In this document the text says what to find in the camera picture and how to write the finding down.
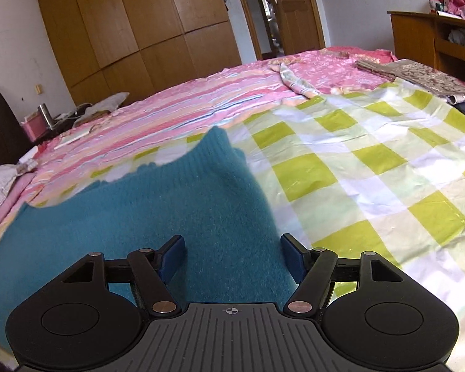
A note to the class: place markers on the pink floral quilt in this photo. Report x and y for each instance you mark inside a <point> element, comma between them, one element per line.
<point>333,69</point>

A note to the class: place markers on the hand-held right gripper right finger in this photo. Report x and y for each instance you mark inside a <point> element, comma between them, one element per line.
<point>290,257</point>

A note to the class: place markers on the wooden door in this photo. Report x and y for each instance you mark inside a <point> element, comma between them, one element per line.
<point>294,7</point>

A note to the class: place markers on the wooden desk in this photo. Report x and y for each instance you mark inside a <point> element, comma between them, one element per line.
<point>414,35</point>

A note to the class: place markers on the pink box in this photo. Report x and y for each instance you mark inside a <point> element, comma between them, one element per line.
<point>33,128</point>

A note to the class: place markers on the small crumpled wrapper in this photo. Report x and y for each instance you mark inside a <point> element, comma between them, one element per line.
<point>27,166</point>

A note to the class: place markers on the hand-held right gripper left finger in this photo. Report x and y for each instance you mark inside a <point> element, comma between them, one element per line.
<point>174,255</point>

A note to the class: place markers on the white plastic bag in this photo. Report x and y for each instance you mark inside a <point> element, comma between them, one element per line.
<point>108,102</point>

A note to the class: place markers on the metal cup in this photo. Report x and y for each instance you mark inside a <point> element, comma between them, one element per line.
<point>46,118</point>

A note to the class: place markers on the white paper strip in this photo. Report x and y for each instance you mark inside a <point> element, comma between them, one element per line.
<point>71,140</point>

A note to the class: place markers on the wall socket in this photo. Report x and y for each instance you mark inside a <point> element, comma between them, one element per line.
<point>39,89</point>

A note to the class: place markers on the dark wooden headboard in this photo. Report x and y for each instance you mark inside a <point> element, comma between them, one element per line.
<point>0,131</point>

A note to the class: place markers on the brown patterned folded cloth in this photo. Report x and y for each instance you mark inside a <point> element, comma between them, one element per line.
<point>422,73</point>

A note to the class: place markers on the dark nightstand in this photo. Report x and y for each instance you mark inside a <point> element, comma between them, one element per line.
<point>64,126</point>

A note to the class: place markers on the teal knitted sweater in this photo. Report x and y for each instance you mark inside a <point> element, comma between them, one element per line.
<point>139,209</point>

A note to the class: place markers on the pink striped bed sheet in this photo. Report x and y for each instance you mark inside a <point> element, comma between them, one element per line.
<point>178,104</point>

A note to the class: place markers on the wooden wardrobe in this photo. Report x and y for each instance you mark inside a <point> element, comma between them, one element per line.
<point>139,27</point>

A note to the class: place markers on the pink folded towel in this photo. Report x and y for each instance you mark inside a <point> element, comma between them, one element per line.
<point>11,205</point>

